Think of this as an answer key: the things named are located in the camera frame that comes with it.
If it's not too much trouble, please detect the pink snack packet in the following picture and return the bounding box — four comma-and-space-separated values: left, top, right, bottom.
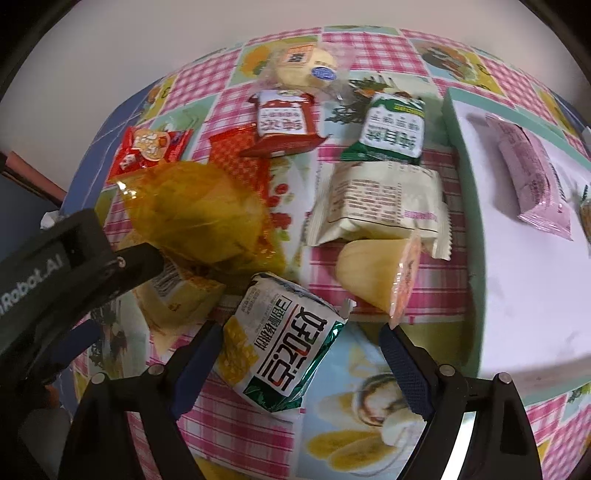
486, 114, 572, 241

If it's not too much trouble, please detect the yellow bread bag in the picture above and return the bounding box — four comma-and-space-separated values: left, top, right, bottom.
116, 162, 287, 274

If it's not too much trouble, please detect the small red candy packet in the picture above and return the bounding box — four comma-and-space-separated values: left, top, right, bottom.
107, 127, 193, 184

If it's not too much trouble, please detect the white green snack packet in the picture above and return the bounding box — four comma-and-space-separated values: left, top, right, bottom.
214, 272, 356, 422

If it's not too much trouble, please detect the green white biscuit packet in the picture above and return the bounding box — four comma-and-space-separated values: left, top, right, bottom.
341, 92, 426, 165

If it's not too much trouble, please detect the red patterned snack packet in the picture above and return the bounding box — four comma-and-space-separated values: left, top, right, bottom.
208, 123, 270, 203

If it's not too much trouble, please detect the pink checkered picture tablecloth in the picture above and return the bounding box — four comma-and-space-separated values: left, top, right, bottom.
61, 25, 590, 479

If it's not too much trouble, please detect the white tray with green rim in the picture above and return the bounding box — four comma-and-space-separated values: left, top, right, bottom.
442, 88, 590, 404

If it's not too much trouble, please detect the small green yellow packet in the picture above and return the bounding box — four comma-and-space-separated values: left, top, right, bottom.
579, 185, 591, 245

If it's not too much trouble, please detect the round pastry in clear wrapper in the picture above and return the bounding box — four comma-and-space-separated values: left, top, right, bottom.
254, 41, 356, 103

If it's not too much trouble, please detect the cream snack packet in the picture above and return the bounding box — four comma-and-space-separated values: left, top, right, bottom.
305, 161, 453, 261

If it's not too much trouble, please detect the yellow snack packet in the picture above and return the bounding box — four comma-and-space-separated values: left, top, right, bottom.
133, 260, 225, 333

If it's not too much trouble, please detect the yellow jelly cup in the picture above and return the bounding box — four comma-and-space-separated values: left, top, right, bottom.
335, 232, 422, 329

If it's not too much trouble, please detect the red white biscuit packet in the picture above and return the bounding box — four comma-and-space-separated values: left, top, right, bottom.
239, 89, 326, 158

